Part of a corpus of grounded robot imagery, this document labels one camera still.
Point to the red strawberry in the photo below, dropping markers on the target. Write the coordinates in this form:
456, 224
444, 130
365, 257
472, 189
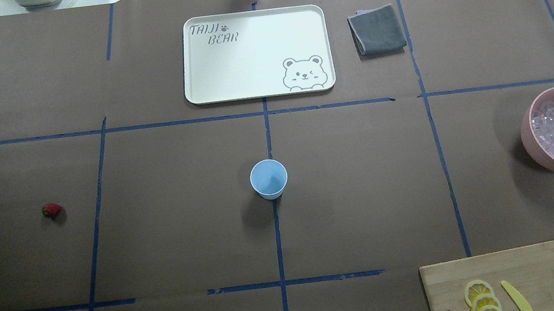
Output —
51, 210

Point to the light blue plastic cup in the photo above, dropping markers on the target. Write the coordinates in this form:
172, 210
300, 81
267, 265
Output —
269, 178

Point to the cream bear serving tray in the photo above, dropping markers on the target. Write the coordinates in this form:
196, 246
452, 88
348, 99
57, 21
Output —
255, 54

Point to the grey folded cloth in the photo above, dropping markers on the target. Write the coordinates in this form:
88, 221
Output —
377, 31

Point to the yellow plastic knife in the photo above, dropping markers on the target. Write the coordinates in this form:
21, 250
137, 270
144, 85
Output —
517, 297

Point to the bamboo cutting board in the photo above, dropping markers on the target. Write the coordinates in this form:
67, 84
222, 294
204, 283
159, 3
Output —
530, 269

